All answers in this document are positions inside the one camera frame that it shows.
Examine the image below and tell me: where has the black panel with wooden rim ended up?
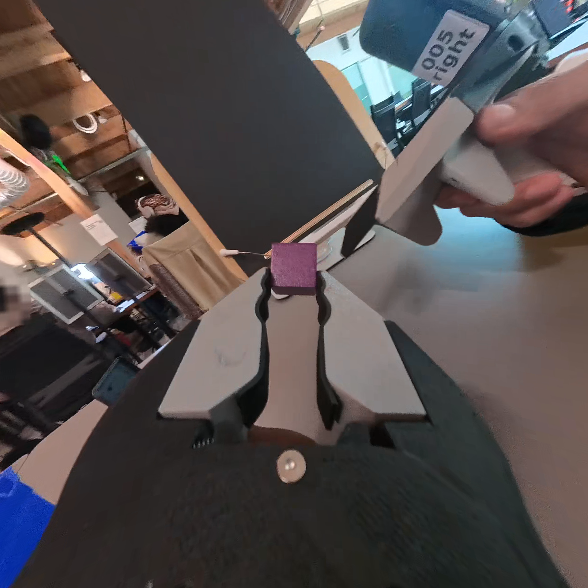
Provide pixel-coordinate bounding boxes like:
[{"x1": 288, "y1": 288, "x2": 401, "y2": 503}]
[{"x1": 33, "y1": 0, "x2": 397, "y2": 282}]

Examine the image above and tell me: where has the white paper notice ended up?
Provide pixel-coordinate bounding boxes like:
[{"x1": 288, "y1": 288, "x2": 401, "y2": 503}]
[{"x1": 79, "y1": 213, "x2": 118, "y2": 245}]

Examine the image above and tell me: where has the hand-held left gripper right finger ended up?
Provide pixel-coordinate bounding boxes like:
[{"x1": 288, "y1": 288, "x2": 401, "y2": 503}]
[{"x1": 316, "y1": 271, "x2": 428, "y2": 431}]

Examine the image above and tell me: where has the blue plastic bin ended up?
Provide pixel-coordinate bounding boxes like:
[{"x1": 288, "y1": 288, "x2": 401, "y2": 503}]
[{"x1": 0, "y1": 468, "x2": 57, "y2": 588}]

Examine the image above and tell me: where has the purple cube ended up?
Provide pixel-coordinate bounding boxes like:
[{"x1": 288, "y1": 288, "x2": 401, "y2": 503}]
[{"x1": 269, "y1": 242, "x2": 319, "y2": 295}]

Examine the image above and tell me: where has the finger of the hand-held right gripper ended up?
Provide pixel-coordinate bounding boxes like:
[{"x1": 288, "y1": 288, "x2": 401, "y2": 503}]
[{"x1": 341, "y1": 98, "x2": 475, "y2": 259}]

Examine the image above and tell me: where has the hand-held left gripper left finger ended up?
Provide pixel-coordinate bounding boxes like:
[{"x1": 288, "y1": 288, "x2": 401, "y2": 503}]
[{"x1": 157, "y1": 268, "x2": 271, "y2": 428}]

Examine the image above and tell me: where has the person's right hand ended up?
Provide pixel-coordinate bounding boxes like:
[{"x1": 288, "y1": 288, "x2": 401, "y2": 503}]
[{"x1": 434, "y1": 64, "x2": 588, "y2": 228}]

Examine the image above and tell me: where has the grey display panel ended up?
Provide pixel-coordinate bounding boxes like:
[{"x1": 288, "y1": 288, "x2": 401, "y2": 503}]
[
  {"x1": 84, "y1": 247, "x2": 156, "y2": 301},
  {"x1": 28, "y1": 263, "x2": 105, "y2": 325}
]

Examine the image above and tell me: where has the black office chair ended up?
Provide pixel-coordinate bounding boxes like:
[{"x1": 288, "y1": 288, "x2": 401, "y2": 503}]
[
  {"x1": 408, "y1": 78, "x2": 448, "y2": 135},
  {"x1": 370, "y1": 94, "x2": 401, "y2": 149}
]

